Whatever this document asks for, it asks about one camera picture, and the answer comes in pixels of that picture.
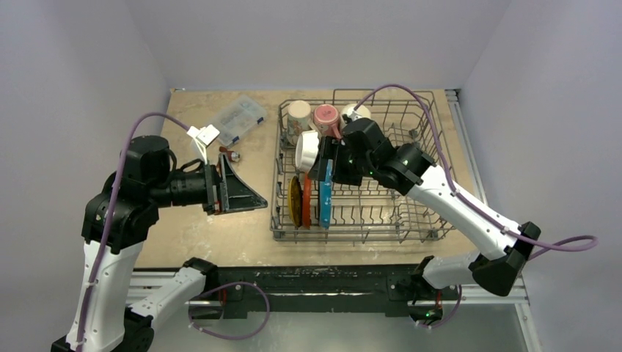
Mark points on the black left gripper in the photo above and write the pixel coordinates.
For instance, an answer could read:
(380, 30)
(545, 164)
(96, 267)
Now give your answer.
(226, 191)

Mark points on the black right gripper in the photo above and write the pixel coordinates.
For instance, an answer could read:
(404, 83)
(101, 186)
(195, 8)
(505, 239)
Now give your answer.
(331, 158)

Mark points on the white scalloped bowl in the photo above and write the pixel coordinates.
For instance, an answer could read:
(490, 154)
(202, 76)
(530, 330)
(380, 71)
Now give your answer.
(306, 150)

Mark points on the pink ghost mug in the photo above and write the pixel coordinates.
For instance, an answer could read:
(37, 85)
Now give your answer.
(326, 119)

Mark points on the green inside floral mug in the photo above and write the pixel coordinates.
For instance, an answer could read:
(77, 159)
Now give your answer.
(353, 112)

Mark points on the seahorse pattern tall mug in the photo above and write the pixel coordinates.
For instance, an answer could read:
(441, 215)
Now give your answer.
(298, 118)

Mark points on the blue scalloped plate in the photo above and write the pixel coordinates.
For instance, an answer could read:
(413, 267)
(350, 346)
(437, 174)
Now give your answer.
(325, 197)

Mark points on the yellow patterned plate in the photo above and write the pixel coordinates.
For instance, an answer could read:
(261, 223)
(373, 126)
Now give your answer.
(295, 201)

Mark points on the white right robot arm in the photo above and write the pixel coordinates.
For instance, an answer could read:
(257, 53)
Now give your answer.
(502, 245)

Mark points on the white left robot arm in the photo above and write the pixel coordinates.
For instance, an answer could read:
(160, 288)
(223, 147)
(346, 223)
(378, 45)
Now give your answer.
(116, 225)

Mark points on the brown faucet toy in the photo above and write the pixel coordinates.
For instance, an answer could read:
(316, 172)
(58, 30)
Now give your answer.
(232, 155)

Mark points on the clear plastic box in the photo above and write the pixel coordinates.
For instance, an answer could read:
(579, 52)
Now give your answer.
(237, 119)

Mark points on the grey wire dish rack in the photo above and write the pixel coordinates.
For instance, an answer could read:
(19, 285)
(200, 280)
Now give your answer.
(365, 213)

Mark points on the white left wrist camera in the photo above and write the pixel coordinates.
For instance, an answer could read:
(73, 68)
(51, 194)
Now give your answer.
(202, 139)

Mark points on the black table front rail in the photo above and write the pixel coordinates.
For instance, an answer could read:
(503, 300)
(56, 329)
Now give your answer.
(394, 290)

